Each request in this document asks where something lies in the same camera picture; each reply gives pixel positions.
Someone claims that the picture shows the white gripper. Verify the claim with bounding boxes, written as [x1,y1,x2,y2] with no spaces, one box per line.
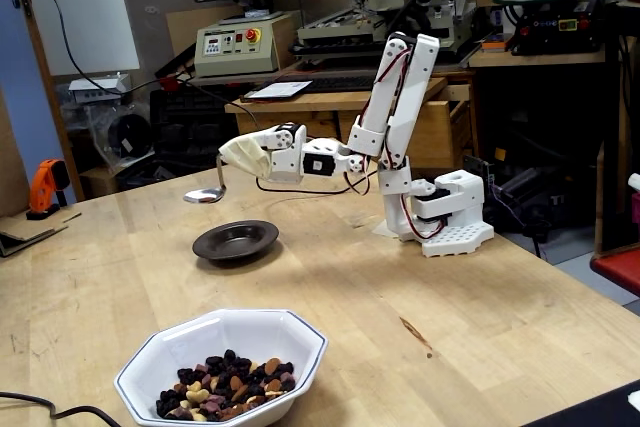
[251,123,308,184]

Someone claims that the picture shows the bent metal spoon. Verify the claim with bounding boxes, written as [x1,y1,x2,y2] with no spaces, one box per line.
[182,155,229,206]

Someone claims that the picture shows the dark brown metal plate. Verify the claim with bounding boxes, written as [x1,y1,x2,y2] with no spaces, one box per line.
[191,219,281,264]

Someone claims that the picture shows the white octagonal bowl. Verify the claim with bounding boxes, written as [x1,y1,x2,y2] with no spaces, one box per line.
[113,308,330,427]

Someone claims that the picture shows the beige masking tape wrap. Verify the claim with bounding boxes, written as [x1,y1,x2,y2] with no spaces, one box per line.
[218,134,274,181]

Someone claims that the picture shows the wooden desk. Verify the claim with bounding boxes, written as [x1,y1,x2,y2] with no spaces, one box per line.
[224,75,475,168]

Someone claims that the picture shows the white printed sheet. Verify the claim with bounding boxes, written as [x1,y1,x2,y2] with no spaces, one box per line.
[244,79,315,101]

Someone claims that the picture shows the black keyboard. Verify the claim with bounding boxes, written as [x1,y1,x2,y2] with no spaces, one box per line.
[302,74,376,95]

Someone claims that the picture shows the black storage case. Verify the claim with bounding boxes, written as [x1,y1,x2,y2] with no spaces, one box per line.
[148,86,244,161]

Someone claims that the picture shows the beige control box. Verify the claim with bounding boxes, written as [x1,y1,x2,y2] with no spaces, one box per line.
[193,10,304,79]

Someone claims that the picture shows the beige masking tape strip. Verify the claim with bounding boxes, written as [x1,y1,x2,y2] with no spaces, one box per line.
[370,215,401,239]

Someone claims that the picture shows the black spool in bag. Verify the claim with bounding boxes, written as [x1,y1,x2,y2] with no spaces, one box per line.
[106,113,152,159]

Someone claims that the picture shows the robot controller circuit board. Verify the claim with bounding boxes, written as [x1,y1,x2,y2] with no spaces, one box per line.
[462,154,497,191]

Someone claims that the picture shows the white board panel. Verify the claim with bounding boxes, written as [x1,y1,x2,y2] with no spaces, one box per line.
[17,0,141,77]

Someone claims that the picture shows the orange book stack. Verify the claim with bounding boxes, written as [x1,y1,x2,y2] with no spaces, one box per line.
[480,32,515,54]

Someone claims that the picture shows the orange black hand tool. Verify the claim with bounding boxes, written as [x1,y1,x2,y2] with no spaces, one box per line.
[25,158,72,221]

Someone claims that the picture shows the nut and dried fruit mix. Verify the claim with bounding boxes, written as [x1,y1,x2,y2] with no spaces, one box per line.
[154,349,297,423]

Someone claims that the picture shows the flat cardboard pieces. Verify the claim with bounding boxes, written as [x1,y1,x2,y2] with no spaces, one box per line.
[0,210,83,259]

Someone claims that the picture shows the wooden side table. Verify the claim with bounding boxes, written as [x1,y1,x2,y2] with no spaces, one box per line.
[468,46,609,69]

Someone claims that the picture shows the black scroll saw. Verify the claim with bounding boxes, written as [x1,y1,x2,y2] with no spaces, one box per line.
[492,0,607,57]

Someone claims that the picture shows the red chair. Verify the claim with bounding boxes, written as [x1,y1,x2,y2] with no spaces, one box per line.
[589,245,640,306]

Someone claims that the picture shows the black cable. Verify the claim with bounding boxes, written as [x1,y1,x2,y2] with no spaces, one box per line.
[0,0,379,197]
[0,390,122,427]

